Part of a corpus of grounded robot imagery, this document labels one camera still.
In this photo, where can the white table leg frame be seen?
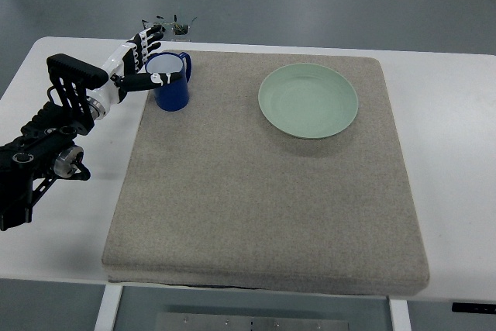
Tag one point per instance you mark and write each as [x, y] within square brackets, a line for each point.
[107, 313]

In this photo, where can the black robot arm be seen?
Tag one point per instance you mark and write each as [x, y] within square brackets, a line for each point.
[45, 151]

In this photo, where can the black table control panel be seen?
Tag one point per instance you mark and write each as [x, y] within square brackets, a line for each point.
[474, 308]

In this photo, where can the grey felt mat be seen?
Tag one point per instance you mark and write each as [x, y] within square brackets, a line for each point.
[215, 195]

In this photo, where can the blue cup white inside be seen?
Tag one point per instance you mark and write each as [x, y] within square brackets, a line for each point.
[172, 73]

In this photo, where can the light green plate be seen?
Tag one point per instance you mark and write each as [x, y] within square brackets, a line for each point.
[308, 101]

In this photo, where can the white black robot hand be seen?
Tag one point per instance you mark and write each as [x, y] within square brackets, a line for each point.
[124, 67]

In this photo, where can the grey metal base plate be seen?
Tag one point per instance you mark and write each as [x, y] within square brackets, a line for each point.
[191, 321]

